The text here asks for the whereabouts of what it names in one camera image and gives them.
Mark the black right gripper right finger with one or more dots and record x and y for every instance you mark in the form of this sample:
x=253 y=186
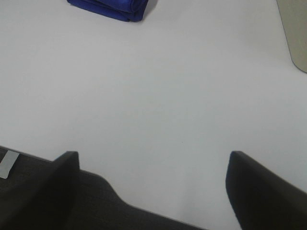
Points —
x=260 y=199

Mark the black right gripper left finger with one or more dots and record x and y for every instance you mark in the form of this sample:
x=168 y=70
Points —
x=45 y=201

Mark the blue microfibre towel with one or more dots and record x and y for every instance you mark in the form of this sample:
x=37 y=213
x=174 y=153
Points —
x=123 y=10

